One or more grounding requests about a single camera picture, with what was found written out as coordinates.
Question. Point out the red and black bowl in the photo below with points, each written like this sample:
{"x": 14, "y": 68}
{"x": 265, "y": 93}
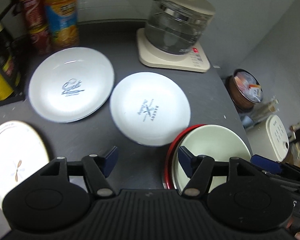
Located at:
{"x": 167, "y": 173}

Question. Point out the cream bowl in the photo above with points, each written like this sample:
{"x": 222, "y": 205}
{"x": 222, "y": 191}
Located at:
{"x": 216, "y": 141}

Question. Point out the small white plate Bakery print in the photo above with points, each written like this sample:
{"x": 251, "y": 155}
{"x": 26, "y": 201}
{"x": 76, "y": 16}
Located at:
{"x": 149, "y": 108}

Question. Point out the glass electric kettle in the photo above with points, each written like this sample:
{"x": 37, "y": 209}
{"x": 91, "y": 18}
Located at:
{"x": 173, "y": 26}

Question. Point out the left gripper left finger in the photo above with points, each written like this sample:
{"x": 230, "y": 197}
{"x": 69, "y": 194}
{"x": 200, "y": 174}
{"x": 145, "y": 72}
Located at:
{"x": 97, "y": 168}

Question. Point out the upper red can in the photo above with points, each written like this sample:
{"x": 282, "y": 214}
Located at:
{"x": 33, "y": 13}

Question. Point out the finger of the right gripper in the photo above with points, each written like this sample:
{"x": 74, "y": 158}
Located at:
{"x": 266, "y": 164}

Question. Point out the orange juice bottle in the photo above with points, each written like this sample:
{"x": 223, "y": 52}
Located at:
{"x": 62, "y": 20}

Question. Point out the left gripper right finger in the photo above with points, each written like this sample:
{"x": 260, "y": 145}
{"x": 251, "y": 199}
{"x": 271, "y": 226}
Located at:
{"x": 198, "y": 169}

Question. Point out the white deep plate Sweet print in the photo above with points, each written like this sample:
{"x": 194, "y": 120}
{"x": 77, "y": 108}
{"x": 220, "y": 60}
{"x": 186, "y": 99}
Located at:
{"x": 71, "y": 84}

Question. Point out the large white plate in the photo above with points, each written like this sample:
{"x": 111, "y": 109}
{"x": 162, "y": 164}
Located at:
{"x": 22, "y": 153}

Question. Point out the white air fryer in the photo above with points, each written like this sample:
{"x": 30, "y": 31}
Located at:
{"x": 269, "y": 139}

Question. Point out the black metal spice rack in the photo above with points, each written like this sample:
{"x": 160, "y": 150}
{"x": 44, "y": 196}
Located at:
{"x": 18, "y": 94}

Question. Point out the brown bowl with wrappers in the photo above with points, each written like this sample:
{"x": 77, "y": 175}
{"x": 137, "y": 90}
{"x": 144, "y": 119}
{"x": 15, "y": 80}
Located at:
{"x": 244, "y": 90}

